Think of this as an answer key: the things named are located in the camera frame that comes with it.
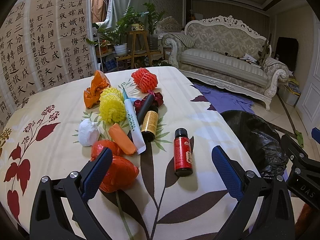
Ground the white paper ball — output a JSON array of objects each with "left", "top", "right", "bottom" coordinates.
[{"left": 78, "top": 119, "right": 100, "bottom": 147}]

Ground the white panel door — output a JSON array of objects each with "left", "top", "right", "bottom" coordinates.
[{"left": 296, "top": 13, "right": 320, "bottom": 137}]

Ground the white toothpaste tube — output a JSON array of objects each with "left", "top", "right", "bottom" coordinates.
[{"left": 123, "top": 88, "right": 146, "bottom": 154}]

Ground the red plastic bag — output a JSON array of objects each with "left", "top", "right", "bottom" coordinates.
[{"left": 91, "top": 139, "right": 139, "bottom": 193}]

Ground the tall dark green plant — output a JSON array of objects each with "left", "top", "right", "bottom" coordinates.
[{"left": 143, "top": 2, "right": 165, "bottom": 51}]

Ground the gold label dark bottle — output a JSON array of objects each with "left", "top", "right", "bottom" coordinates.
[{"left": 141, "top": 106, "right": 158, "bottom": 142}]

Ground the orange plastic bag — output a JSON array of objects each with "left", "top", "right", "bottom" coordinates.
[{"left": 84, "top": 70, "right": 111, "bottom": 108}]

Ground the ornate white armchair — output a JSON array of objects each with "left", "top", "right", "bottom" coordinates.
[{"left": 154, "top": 16, "right": 182, "bottom": 35}]

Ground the floral cream tablecloth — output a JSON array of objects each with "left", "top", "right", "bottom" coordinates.
[{"left": 0, "top": 65, "right": 266, "bottom": 240}]

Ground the black cylindrical tube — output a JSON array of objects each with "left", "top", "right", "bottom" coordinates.
[{"left": 137, "top": 98, "right": 153, "bottom": 127}]

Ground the black television screen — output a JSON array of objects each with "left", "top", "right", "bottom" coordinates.
[{"left": 275, "top": 37, "right": 299, "bottom": 71}]

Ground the orange foam roll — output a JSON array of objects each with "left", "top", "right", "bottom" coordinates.
[{"left": 108, "top": 123, "right": 137, "bottom": 155}]

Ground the purple cloth on floor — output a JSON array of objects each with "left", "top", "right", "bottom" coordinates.
[{"left": 191, "top": 83, "right": 254, "bottom": 114}]

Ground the calligraphy wall scroll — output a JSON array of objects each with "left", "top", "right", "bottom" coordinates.
[{"left": 1, "top": 0, "right": 97, "bottom": 127}]

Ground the small floor potted plant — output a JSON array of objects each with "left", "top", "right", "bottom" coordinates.
[{"left": 145, "top": 57, "right": 171, "bottom": 67}]

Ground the white potted green plant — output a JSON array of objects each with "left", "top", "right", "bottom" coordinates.
[{"left": 85, "top": 5, "right": 140, "bottom": 46}]

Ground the ornate white sofa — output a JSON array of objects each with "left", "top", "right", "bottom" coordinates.
[{"left": 162, "top": 16, "right": 290, "bottom": 110}]

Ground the dark red wrapper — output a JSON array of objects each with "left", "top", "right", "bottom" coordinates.
[{"left": 133, "top": 92, "right": 164, "bottom": 113}]

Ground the grey storage box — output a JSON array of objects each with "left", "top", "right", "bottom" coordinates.
[{"left": 278, "top": 76, "right": 301, "bottom": 106}]

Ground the yellow foam fruit net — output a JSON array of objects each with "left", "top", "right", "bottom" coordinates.
[{"left": 99, "top": 87, "right": 126, "bottom": 124}]

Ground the black lined trash bin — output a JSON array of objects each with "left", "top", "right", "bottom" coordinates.
[{"left": 221, "top": 110, "right": 289, "bottom": 179}]

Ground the wooden plant stand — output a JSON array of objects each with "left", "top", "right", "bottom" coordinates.
[{"left": 115, "top": 30, "right": 161, "bottom": 70}]

